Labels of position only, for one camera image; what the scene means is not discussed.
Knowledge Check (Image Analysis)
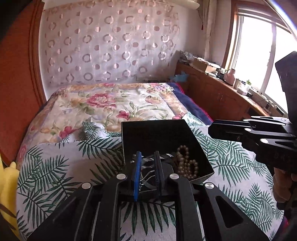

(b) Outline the teal plush toy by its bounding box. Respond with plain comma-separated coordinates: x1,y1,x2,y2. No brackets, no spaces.
170,71,189,83

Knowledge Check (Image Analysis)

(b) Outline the circle-patterned sheer curtain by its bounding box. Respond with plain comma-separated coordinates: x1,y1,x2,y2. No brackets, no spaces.
40,1,179,87

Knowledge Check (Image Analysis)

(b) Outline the brown bead bracelet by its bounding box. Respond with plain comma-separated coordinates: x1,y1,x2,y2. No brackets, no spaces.
173,145,199,181

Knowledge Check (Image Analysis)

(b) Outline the palm leaf print cloth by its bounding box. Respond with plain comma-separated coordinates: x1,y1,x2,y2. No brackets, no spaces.
16,112,285,241

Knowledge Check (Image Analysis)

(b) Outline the cardboard box on cabinet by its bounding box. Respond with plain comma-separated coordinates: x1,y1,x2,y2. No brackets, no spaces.
190,59,221,73

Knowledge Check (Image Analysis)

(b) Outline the yellow plush toy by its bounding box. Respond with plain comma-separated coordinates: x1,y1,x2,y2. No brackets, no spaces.
1,160,21,240

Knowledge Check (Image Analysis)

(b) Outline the wooden headboard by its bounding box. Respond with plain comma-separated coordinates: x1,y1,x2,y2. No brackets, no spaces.
1,1,46,166

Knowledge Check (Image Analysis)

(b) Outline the silver ornate hair comb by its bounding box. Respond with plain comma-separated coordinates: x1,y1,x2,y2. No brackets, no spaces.
132,153,174,191

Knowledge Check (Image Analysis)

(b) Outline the blue blanket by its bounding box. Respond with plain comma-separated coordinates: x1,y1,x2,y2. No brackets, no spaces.
168,83,213,126

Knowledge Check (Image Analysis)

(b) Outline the pink bottle on cabinet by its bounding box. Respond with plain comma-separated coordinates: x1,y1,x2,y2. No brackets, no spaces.
224,68,236,86

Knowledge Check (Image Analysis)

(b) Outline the black open storage box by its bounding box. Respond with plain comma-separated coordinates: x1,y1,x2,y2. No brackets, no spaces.
121,120,214,184

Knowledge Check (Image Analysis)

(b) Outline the person's right hand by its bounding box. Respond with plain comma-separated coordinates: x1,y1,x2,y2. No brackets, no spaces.
273,168,296,203

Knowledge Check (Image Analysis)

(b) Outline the wooden cabinet along window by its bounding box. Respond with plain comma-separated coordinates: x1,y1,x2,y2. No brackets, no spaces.
175,60,271,122

